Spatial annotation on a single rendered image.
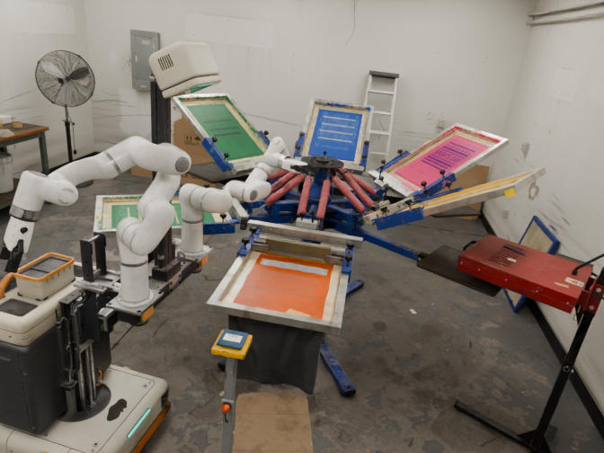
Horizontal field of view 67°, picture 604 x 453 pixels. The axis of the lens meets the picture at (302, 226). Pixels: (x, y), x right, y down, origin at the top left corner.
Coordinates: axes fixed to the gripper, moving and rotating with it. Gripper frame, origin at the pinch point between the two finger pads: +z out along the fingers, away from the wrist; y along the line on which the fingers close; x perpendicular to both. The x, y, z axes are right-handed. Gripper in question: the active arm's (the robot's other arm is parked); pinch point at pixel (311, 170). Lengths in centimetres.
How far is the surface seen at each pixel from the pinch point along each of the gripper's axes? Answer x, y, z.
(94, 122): -64, -233, -519
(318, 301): -56, 16, 27
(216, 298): -57, 51, -6
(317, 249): -42.4, -13.0, 5.5
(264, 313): -56, 46, 17
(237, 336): -61, 63, 18
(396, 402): -140, -67, 56
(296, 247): -44.1, -8.3, -5.2
